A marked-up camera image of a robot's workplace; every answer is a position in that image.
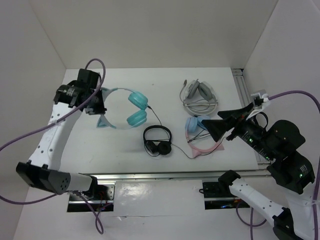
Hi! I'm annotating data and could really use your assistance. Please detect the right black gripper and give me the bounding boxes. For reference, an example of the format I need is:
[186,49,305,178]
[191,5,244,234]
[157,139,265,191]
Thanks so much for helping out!
[199,99,275,158]

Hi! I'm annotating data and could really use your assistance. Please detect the teal cat-ear headphones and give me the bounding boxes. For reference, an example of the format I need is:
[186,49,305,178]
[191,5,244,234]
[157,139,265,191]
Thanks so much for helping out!
[96,86,191,160]

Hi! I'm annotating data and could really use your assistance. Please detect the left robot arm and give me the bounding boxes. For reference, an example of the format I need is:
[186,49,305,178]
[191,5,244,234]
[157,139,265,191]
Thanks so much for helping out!
[16,68,106,200]

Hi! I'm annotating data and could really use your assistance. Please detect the pink blue cat-ear headphones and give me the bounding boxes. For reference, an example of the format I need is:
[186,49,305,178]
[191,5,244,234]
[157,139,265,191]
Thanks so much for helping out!
[185,115,225,159]

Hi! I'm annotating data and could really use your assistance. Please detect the grey white headphones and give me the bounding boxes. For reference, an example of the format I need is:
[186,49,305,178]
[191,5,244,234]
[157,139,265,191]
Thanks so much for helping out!
[179,79,219,116]

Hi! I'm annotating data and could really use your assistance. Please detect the black headphones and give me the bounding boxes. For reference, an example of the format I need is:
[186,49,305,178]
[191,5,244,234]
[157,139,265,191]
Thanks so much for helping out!
[142,125,172,157]

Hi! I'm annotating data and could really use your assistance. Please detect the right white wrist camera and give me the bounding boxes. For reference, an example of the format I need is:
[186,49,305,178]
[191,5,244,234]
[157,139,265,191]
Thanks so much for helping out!
[248,91,271,119]

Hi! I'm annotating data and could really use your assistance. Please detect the aluminium side rail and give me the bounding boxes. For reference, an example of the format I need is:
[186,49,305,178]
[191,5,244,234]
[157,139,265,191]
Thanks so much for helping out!
[231,68,271,165]

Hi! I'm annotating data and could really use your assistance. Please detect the aluminium front rail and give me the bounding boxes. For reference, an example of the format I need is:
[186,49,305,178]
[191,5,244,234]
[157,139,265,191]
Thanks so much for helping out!
[94,169,276,181]

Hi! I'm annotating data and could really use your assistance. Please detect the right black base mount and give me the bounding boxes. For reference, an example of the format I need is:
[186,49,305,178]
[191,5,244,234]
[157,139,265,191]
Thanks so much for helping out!
[199,182,249,210]

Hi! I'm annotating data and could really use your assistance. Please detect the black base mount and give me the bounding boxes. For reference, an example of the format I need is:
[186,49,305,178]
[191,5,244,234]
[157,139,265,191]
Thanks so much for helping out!
[66,183,116,213]
[199,182,249,210]

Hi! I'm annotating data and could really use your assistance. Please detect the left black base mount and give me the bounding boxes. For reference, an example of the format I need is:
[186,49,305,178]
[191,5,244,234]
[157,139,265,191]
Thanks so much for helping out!
[66,183,116,213]

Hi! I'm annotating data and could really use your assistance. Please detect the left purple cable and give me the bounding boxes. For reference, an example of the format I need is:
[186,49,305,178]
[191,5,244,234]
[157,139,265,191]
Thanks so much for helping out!
[0,58,106,235]

